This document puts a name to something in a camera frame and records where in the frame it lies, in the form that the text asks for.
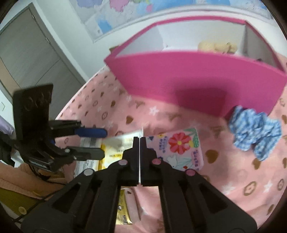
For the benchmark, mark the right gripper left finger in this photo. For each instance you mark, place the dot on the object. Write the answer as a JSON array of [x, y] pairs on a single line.
[[130, 174]]

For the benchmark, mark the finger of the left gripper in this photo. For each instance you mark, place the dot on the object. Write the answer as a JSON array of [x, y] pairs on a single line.
[[83, 154], [61, 128]]

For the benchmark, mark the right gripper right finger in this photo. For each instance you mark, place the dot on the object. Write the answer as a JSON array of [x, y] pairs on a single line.
[[149, 176]]

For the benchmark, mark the floral pink tissue pack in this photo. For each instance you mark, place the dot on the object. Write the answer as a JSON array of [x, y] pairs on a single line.
[[180, 149]]

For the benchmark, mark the yellow tissue pack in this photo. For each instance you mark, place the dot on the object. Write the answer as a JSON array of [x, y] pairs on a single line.
[[123, 215]]

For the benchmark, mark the blue checkered scrunchie cloth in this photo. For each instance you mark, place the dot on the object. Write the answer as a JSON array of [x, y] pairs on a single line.
[[254, 131]]

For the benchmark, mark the beige plush bunny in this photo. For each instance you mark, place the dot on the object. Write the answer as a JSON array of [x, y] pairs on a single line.
[[215, 47]]

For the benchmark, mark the green-white tissue pack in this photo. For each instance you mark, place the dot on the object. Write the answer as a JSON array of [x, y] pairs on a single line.
[[121, 142]]

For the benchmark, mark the left forearm pink sleeve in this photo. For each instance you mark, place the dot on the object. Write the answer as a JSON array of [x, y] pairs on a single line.
[[23, 181]]

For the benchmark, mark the pink patterned bedsheet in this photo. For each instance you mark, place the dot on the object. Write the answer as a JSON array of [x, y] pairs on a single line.
[[254, 186]]

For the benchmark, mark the grey door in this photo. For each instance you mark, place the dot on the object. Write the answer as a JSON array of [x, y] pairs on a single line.
[[30, 56]]

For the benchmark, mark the pink storage box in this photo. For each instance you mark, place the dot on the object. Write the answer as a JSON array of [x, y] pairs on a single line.
[[162, 62]]

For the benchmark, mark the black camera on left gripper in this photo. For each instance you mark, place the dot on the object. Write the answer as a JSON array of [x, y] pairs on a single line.
[[31, 113]]

